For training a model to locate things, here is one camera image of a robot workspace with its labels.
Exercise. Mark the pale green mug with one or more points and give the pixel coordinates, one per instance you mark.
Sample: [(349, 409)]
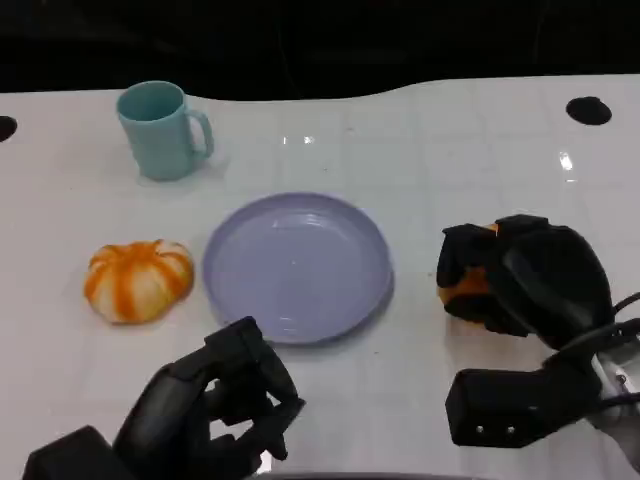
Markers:
[(157, 142)]

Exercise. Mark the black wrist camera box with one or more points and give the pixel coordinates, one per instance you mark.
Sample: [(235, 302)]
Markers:
[(70, 457), (515, 405)]

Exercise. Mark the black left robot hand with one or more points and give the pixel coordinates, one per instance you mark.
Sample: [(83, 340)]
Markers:
[(170, 420)]

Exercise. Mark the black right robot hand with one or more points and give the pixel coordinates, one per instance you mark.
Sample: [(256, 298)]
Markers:
[(550, 280)]

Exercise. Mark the orange and white toy bread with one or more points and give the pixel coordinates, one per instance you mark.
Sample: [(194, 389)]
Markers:
[(475, 282), (135, 282)]

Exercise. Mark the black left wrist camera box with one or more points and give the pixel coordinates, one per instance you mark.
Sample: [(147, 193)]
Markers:
[(70, 457)]

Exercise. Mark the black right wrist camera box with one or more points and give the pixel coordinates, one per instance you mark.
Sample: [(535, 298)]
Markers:
[(515, 405)]

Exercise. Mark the lilac plate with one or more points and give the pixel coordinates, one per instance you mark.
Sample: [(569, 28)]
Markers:
[(300, 270)]

